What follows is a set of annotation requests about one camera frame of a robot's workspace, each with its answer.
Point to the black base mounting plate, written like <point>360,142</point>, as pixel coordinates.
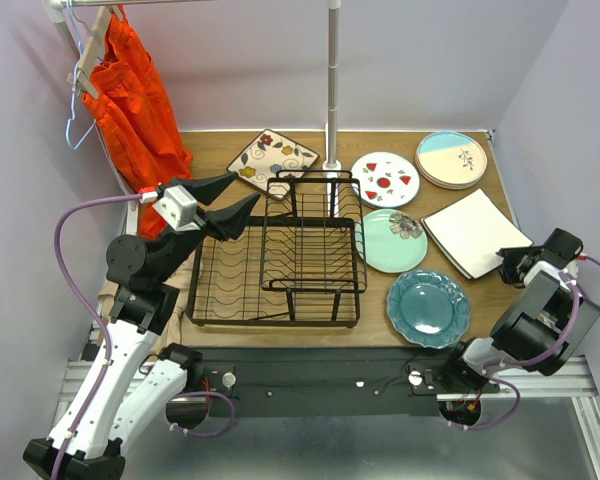
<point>265,382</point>

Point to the teal rimmed plate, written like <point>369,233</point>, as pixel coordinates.
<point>428,309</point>

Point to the watermelon round plate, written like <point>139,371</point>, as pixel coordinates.
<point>385,180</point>

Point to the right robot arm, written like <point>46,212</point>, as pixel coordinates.
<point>542,329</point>

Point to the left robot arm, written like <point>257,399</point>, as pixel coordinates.
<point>107,415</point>

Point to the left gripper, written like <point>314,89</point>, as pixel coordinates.
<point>229,221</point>

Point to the white clothes rack frame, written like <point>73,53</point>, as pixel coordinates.
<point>331,166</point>

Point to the mint green flower plate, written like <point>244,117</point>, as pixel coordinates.
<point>390,241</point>

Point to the black wire dish rack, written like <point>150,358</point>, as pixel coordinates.
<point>300,261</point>

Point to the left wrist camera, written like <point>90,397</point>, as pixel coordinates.
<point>178,208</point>

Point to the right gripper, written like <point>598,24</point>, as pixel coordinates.
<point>508,265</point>

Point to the blue and cream round plate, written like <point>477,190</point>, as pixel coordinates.
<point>447,185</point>

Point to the large white square plate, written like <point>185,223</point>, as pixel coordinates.
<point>473,229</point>

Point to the wooden clip hanger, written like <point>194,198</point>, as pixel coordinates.
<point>88,59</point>

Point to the grey square plate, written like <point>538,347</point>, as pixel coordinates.
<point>444,251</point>

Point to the orange shorts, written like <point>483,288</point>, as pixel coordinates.
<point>134,113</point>

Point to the flower square plate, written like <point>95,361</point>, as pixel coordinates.
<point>270,158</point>

